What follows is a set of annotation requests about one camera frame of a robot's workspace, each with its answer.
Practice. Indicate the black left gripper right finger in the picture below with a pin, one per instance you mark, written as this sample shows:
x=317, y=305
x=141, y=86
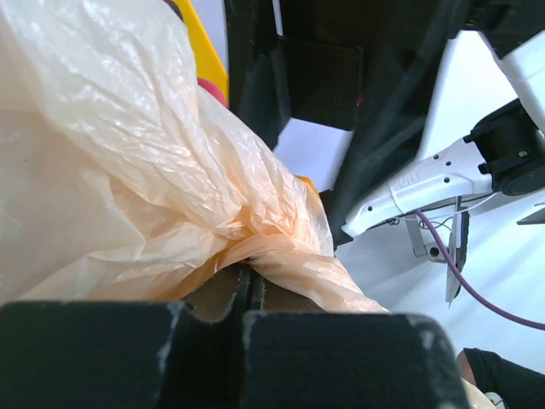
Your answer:
x=320, y=360

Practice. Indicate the yellow plastic fruit tray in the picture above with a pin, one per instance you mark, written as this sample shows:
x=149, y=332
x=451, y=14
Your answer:
x=208, y=51

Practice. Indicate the red fake apple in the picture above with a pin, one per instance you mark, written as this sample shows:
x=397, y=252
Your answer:
x=213, y=90

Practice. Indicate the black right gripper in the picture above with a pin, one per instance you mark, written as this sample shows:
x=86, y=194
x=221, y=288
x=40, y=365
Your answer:
x=368, y=67

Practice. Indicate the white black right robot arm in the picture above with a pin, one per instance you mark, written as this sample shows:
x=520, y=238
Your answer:
x=503, y=153

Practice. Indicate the translucent orange plastic bag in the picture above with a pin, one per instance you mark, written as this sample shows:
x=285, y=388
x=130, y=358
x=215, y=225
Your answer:
x=121, y=178

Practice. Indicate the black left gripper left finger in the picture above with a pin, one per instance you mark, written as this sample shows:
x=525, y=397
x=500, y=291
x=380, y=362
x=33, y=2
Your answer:
x=179, y=354

